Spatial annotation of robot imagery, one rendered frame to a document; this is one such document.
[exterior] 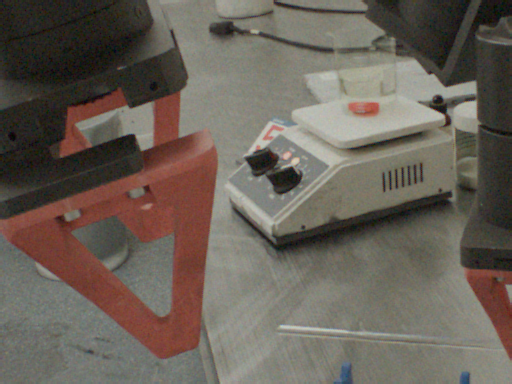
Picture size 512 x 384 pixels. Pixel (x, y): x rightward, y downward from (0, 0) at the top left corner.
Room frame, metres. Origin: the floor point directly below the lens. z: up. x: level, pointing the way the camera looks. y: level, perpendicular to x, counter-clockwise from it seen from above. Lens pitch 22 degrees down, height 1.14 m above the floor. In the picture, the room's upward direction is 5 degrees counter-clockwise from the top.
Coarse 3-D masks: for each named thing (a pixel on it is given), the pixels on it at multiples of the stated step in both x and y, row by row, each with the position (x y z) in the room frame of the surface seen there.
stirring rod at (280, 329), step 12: (312, 336) 0.53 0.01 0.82; (324, 336) 0.53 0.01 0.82; (336, 336) 0.53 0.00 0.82; (348, 336) 0.52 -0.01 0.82; (360, 336) 0.52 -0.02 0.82; (372, 336) 0.52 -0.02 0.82; (384, 336) 0.52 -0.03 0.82; (396, 336) 0.52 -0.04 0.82; (408, 336) 0.51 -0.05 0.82; (420, 336) 0.51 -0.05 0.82; (432, 336) 0.51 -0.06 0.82; (480, 348) 0.50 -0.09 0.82; (492, 348) 0.50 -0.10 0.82
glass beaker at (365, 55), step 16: (336, 32) 0.95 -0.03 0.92; (352, 32) 0.96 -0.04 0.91; (368, 32) 0.96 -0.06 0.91; (384, 32) 0.96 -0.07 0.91; (336, 48) 0.93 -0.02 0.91; (352, 48) 0.91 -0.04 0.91; (368, 48) 0.91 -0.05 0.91; (384, 48) 0.91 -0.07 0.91; (336, 64) 0.93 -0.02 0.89; (352, 64) 0.91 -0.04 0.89; (368, 64) 0.91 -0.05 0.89; (384, 64) 0.91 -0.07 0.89; (352, 80) 0.91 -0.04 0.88; (368, 80) 0.91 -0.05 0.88; (384, 80) 0.91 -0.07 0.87; (352, 96) 0.91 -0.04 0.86; (368, 96) 0.91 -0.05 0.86; (384, 96) 0.91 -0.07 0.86; (352, 112) 0.91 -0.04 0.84; (368, 112) 0.91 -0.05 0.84; (384, 112) 0.91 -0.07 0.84
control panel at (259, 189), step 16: (272, 144) 0.93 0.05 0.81; (288, 144) 0.92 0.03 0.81; (288, 160) 0.89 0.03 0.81; (304, 160) 0.87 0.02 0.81; (320, 160) 0.86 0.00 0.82; (240, 176) 0.91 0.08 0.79; (304, 176) 0.85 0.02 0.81; (256, 192) 0.87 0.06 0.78; (272, 192) 0.85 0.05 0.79; (288, 192) 0.84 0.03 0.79; (272, 208) 0.83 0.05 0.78
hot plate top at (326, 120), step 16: (400, 96) 0.97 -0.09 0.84; (304, 112) 0.94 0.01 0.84; (320, 112) 0.94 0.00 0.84; (336, 112) 0.93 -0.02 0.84; (400, 112) 0.92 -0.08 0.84; (416, 112) 0.91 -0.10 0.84; (432, 112) 0.91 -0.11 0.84; (320, 128) 0.89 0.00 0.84; (336, 128) 0.88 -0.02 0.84; (352, 128) 0.88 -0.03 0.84; (368, 128) 0.87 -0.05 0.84; (384, 128) 0.87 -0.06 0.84; (400, 128) 0.87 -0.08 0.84; (416, 128) 0.88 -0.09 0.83; (432, 128) 0.88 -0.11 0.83; (336, 144) 0.85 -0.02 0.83; (352, 144) 0.85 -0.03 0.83
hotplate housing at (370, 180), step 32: (288, 128) 0.95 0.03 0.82; (352, 160) 0.85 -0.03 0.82; (384, 160) 0.85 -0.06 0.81; (416, 160) 0.87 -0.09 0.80; (448, 160) 0.88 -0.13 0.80; (320, 192) 0.83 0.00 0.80; (352, 192) 0.84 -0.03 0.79; (384, 192) 0.85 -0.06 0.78; (416, 192) 0.87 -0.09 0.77; (448, 192) 0.89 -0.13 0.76; (256, 224) 0.85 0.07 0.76; (288, 224) 0.81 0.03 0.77; (320, 224) 0.83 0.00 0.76; (352, 224) 0.84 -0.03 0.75
